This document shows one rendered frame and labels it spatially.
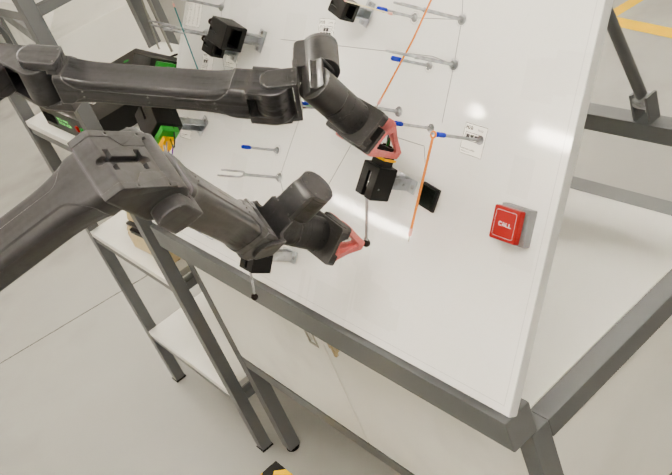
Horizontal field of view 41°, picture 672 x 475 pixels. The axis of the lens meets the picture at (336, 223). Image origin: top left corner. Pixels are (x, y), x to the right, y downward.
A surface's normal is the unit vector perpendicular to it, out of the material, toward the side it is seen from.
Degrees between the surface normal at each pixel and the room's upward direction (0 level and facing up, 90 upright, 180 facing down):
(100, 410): 0
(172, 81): 28
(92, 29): 90
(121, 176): 61
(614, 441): 90
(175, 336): 0
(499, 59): 53
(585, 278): 0
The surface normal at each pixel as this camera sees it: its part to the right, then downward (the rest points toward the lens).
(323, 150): -0.77, -0.04
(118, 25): 0.49, 0.32
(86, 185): -0.18, -0.17
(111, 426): -0.32, -0.79
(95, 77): -0.09, -0.53
